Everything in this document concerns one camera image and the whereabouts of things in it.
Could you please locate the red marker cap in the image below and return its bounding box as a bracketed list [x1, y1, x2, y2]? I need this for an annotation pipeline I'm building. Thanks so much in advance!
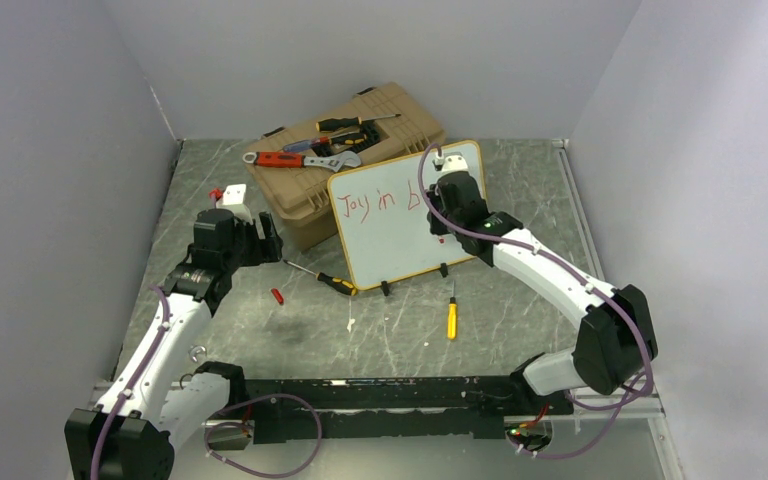
[271, 288, 285, 305]

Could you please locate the yellow-framed whiteboard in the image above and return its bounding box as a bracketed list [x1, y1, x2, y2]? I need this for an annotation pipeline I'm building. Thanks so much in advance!
[327, 152, 472, 290]

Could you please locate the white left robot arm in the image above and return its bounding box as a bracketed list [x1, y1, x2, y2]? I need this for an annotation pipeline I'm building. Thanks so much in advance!
[64, 207, 283, 479]

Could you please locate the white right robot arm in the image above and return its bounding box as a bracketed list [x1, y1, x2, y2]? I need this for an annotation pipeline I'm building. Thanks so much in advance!
[426, 170, 658, 415]

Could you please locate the black orange screwdriver on table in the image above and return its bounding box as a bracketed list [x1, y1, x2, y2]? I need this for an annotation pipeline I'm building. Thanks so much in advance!
[283, 259, 358, 296]

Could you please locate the tan plastic toolbox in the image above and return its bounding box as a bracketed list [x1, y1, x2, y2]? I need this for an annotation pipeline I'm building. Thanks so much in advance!
[243, 82, 446, 251]

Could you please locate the blue red screwdriver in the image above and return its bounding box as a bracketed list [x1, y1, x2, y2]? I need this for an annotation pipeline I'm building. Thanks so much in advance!
[282, 136, 331, 153]

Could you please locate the silver open-end wrench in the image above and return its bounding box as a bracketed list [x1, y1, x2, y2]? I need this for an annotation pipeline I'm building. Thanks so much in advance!
[189, 345, 207, 364]

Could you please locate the black yellow tool in toolbox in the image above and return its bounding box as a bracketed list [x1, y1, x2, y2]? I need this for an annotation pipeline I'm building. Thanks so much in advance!
[328, 124, 382, 153]

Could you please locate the black yellow screwdriver on toolbox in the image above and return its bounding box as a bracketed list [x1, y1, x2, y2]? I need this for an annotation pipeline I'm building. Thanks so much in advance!
[316, 113, 401, 133]

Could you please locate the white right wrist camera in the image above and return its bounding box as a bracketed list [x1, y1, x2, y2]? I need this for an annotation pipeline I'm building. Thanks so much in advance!
[432, 152, 469, 175]

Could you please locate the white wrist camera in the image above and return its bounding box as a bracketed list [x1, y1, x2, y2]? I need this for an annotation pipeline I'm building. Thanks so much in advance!
[432, 152, 469, 175]
[209, 184, 253, 223]

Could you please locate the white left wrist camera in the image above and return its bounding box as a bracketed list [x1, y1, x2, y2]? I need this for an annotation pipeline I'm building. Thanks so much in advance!
[209, 184, 253, 223]

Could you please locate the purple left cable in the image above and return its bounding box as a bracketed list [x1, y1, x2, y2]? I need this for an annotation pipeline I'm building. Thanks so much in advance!
[89, 284, 324, 480]

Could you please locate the purple cable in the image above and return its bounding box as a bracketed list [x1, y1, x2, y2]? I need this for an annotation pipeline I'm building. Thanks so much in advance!
[89, 284, 324, 480]
[417, 142, 657, 462]

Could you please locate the red handle adjustable wrench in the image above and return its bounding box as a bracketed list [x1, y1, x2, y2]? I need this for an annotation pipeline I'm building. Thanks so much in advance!
[242, 151, 362, 173]

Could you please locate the yellow handle screwdriver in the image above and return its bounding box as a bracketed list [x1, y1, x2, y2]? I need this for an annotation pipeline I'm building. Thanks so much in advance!
[446, 281, 458, 340]

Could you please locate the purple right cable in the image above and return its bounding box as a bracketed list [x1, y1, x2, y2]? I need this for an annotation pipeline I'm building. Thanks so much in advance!
[417, 142, 657, 462]

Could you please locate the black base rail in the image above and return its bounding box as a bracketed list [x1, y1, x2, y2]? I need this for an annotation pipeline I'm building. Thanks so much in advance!
[185, 360, 574, 446]

